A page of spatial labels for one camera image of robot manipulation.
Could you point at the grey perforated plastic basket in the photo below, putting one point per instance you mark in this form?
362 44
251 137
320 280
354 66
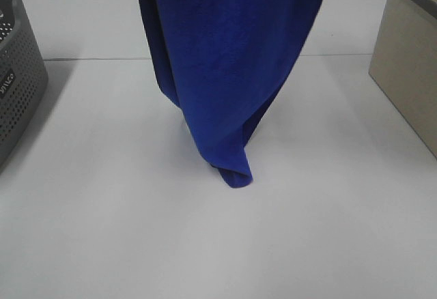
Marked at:
24 77

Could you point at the beige storage box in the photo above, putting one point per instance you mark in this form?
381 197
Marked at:
403 63

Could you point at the blue microfibre towel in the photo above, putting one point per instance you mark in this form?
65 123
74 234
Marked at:
223 62

